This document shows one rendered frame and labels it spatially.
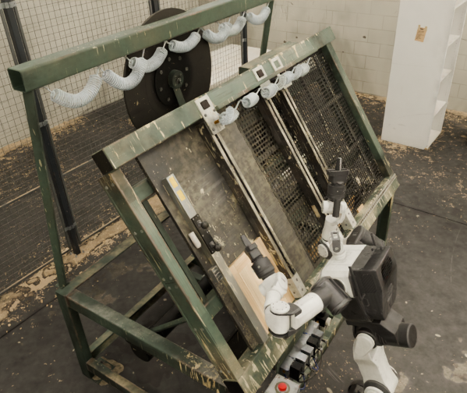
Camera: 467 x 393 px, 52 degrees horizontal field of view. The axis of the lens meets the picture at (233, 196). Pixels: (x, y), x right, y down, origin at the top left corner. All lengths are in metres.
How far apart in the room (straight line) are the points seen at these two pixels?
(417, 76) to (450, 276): 2.59
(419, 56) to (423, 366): 3.59
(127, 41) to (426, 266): 3.10
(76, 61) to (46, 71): 0.16
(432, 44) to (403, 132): 1.12
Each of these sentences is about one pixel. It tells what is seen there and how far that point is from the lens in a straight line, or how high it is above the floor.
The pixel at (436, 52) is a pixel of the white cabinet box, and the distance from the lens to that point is 5.94.
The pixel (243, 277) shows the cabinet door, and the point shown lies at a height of 1.15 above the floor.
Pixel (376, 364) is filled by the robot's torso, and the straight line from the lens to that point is 2.57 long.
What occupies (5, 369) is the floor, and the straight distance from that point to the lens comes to 3.94.
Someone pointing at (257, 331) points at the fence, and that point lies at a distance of 2.43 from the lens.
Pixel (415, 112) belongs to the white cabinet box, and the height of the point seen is 0.45.
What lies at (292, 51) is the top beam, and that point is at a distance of 3.16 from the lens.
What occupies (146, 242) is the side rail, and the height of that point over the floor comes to 1.52.
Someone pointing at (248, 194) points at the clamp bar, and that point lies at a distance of 2.49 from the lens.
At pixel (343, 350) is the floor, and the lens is 3.65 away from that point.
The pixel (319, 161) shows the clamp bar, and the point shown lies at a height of 1.34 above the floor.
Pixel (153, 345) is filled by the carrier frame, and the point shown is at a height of 0.79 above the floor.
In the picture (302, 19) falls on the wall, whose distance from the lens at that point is 8.14.
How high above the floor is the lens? 2.79
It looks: 33 degrees down
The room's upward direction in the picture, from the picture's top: 3 degrees counter-clockwise
